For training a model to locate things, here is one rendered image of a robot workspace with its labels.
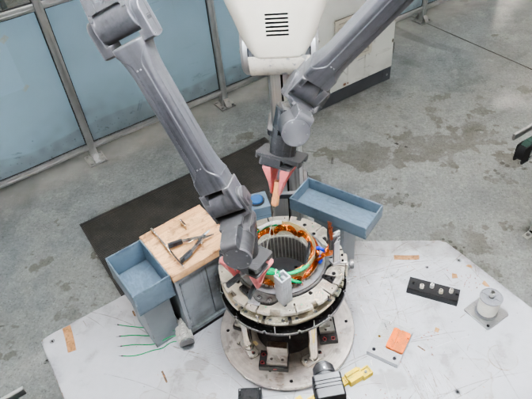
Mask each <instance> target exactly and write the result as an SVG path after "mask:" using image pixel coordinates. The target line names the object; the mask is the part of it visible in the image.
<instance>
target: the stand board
mask: <svg viewBox="0 0 532 399"><path fill-rule="evenodd" d="M180 219H181V220H182V221H183V222H184V223H185V224H186V226H187V229H185V228H184V227H183V226H182V225H181V223H180ZM219 227H220V225H219V224H216V223H215V221H214V220H213V219H212V217H211V216H210V215H209V214H208V213H207V212H206V211H205V210H204V209H203V208H202V207H201V206H200V205H197V206H195V207H193V208H192V209H190V210H188V211H186V212H184V213H183V214H181V215H178V216H177V217H175V218H173V219H171V220H169V221H168V222H166V223H164V224H162V225H160V226H158V227H157V228H155V229H154V231H155V232H156V234H157V235H158V236H159V237H160V238H161V239H162V240H163V241H164V243H165V244H166V245H167V246H168V244H167V243H170V242H171V241H176V240H178V239H185V238H193V237H196V236H200V235H202V234H203V233H205V232H206V231H208V230H210V231H209V232H208V233H207V234H206V236H207V235H210V234H214V235H212V236H210V237H208V238H205V239H203V240H202V243H203V246H204V247H203V248H202V247H201V246H200V245H199V246H198V247H197V248H196V250H195V251H194V252H193V254H192V255H191V256H190V257H189V258H188V259H187V260H186V261H185V262H184V263H182V264H183V265H184V269H182V267H181V266H180V265H179V264H178V263H177V262H176V261H175V260H174V259H173V257H172V256H171V255H170V254H169V252H168V251H167V250H166V249H165V247H164V246H163V245H162V244H161V242H160V241H159V240H158V239H157V238H156V237H155V236H154V235H153V233H152V232H151V231H149V232H147V233H146V234H144V235H142V236H140V237H139V239H141V240H142V242H143V243H144V244H145V246H146V247H147V248H148V249H149V250H150V251H151V253H152V254H153V255H154V256H155V258H156V259H157V260H158V262H159V263H160V264H161V266H162V267H163V268H164V269H165V270H166V271H167V272H168V274H169V275H170V278H171V280H172V282H173V283H175V282H176V281H178V280H180V279H182V278H184V277H185V276H187V275H189V274H190V273H192V272H194V271H195V270H197V269H198V268H201V267H202V266H204V265H205V264H207V263H209V262H210V261H212V260H214V259H215V258H217V257H219V250H220V241H221V233H220V232H219ZM195 243H197V241H196V240H195V241H191V242H189V243H188V242H185V243H183V244H182V245H178V246H175V247H172V248H171V249H170V250H171V251H172V252H173V253H174V255H175V256H176V257H177V258H178V260H180V258H181V257H182V256H183V255H184V254H185V253H186V252H187V251H188V250H190V249H191V248H192V247H193V246H194V244H195Z"/></svg>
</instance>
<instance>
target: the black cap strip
mask: <svg viewBox="0 0 532 399"><path fill-rule="evenodd" d="M421 283H423V284H424V289H420V284H421ZM430 284H431V282H428V281H426V280H422V279H417V278H414V277H411V276H410V278H409V282H408V286H407V290H406V293H409V294H412V295H417V296H420V297H423V298H429V299H431V300H435V301H438V302H443V303H446V304H449V305H452V306H457V304H458V299H459V295H460V290H459V289H455V288H453V287H447V286H443V285H441V284H437V283H434V288H433V289H431V288H430ZM440 288H442V289H443V293H442V294H439V289H440ZM450 288H453V289H454V292H453V294H450V293H449V290H450Z"/></svg>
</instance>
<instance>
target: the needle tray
mask: <svg viewBox="0 0 532 399"><path fill-rule="evenodd" d="M289 199H290V209H291V210H294V211H297V212H299V213H301V214H304V215H307V216H309V217H311V218H313V219H314V222H315V223H317V224H319V225H321V227H324V228H326V229H327V226H328V222H327V221H329V222H330V223H332V225H331V226H332V232H333V233H334V232H335V231H337V230H340V246H341V248H342V250H343V252H344V253H346V254H347V256H348V262H349V260H350V259H353V260H354V254H355V236H357V237H359V238H362V239H365V240H366V239H367V237H368V235H369V234H370V232H371V231H372V230H373V229H374V227H375V226H376V224H377V223H378V221H379V219H380V218H381V217H382V211H383V205H382V204H380V203H376V202H374V201H371V200H369V199H365V198H363V197H361V196H357V195H355V194H352V193H350V192H346V191H345V190H342V189H339V188H336V187H333V186H331V185H329V184H325V183H323V182H320V181H318V180H314V179H312V178H310V177H307V179H306V180H305V181H304V182H303V183H302V184H301V186H300V187H299V188H298V189H297V190H296V191H295V192H294V194H293V195H292V196H291V197H290V198H289Z"/></svg>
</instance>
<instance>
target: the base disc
mask: <svg viewBox="0 0 532 399"><path fill-rule="evenodd" d="M332 317H334V321H335V325H336V332H337V336H338V343H336V344H321V342H320V338H319V333H318V329H317V348H320V349H321V350H322V351H323V352H324V357H323V358H322V359H320V360H318V361H317V362H319V361H322V360H325V361H328V362H330V363H331V364H332V365H333V367H334V369H335V371H337V370H338V369H339V368H340V367H341V366H342V365H343V363H344V362H345V360H346V358H347V357H348V355H349V353H350V351H351V349H352V345H353V340H354V334H355V326H354V321H353V316H352V312H351V311H350V309H349V307H348V304H347V303H346V302H345V300H343V301H342V303H341V305H340V307H339V309H338V310H337V311H336V312H335V313H334V314H333V315H332ZM236 319H237V318H233V317H232V316H231V315H230V313H229V312H228V310H226V311H225V313H224V315H223V318H222V324H221V341H222V347H223V350H224V352H225V354H226V357H227V358H228V360H229V362H230V364H231V365H232V366H233V367H234V369H235V370H236V371H237V372H238V373H239V374H241V375H242V376H243V377H244V378H246V379H248V380H249V381H251V382H253V383H255V384H257V385H259V386H263V387H265V388H269V389H273V390H300V389H304V388H307V387H310V386H312V377H313V368H314V366H315V364H316V363H317V362H316V363H314V364H313V365H311V366H309V367H305V366H304V365H303V364H302V357H304V356H305V355H307V354H308V347H307V348H305V349H303V350H301V351H298V352H295V353H291V354H290V360H289V367H288V372H280V371H270V370H259V367H258V366H259V361H260V351H261V350H265V351H267V348H266V347H265V346H264V345H263V344H262V343H261V341H260V339H259V337H258V335H257V332H255V331H253V330H251V333H252V338H253V341H256V342H257V343H258V345H257V346H256V345H255V344H254V345H255V347H256V348H257V350H258V351H259V352H258V355H257V356H256V357H254V358H249V356H248V355H247V353H246V352H245V350H244V348H243V347H242V346H241V344H240V342H241V339H243V336H242V332H241V331H238V330H236V329H234V328H233V325H234V322H235V321H236ZM269 379H271V381H270V380H269ZM277 384H278V385H277ZM282 384H283V385H282Z"/></svg>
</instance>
